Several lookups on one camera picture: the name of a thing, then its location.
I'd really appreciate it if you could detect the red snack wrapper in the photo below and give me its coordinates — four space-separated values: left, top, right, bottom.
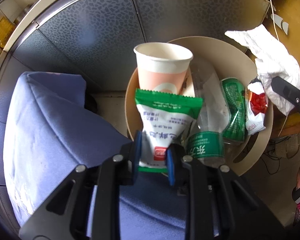
245 78 268 135

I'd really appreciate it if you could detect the white tissue paper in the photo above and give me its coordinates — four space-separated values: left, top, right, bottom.
225 24 300 115

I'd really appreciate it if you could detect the clear plastic bottle green label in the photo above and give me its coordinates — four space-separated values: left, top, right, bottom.
186 59 230 168

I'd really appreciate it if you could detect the crushed green aluminium can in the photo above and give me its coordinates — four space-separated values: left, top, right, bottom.
221 77 246 145

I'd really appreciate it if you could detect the white and green milk pouch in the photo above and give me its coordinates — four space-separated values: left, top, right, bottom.
135 89 203 173

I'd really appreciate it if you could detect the pink and white paper cup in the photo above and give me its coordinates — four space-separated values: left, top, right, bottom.
134 42 193 94

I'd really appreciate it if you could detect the red and cream carton box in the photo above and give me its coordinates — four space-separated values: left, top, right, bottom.
179 68 195 97

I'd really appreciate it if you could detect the round beige trash bin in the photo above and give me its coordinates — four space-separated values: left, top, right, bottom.
125 36 274 176

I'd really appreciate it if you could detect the blue patterned tablecloth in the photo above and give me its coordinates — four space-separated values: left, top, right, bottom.
3 72 187 239

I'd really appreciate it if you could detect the yellow cooking oil bottle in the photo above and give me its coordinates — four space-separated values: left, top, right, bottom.
0 16 15 48

